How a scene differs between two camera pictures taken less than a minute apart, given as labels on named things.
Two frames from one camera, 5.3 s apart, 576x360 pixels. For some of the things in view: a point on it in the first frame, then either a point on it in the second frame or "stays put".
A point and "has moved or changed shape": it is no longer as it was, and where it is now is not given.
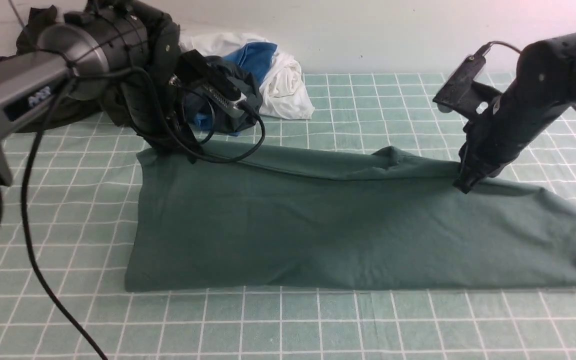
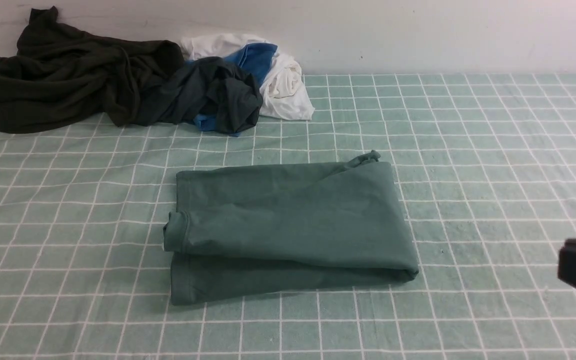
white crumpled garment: [283, 94] stays put
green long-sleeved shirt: [268, 220] has moved or changed shape
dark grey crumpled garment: [216, 117] stays put
